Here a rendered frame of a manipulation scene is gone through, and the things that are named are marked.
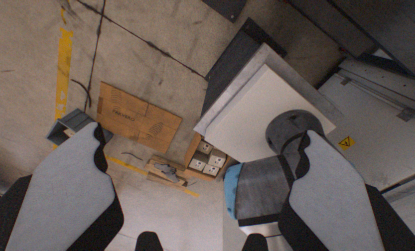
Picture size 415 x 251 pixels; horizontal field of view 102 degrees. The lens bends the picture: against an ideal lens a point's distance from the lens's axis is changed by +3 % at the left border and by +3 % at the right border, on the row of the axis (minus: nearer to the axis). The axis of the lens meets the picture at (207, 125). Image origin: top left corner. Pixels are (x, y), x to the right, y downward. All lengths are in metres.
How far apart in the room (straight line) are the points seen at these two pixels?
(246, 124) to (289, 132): 0.12
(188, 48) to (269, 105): 0.89
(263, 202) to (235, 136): 0.23
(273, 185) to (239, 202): 0.08
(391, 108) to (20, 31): 2.24
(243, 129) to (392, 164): 0.60
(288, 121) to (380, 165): 0.54
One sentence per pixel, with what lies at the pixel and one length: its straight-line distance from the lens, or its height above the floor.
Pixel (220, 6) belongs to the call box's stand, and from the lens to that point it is 1.23.
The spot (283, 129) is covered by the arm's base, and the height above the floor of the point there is 0.86.
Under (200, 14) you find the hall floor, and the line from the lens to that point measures 1.24.
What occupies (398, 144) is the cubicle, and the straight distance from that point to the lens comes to 0.97.
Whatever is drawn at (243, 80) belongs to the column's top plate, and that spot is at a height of 0.75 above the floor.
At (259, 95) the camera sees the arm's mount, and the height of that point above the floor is 0.81.
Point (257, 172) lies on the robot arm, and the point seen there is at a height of 0.99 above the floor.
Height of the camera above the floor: 1.23
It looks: 56 degrees down
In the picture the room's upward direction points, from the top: 171 degrees counter-clockwise
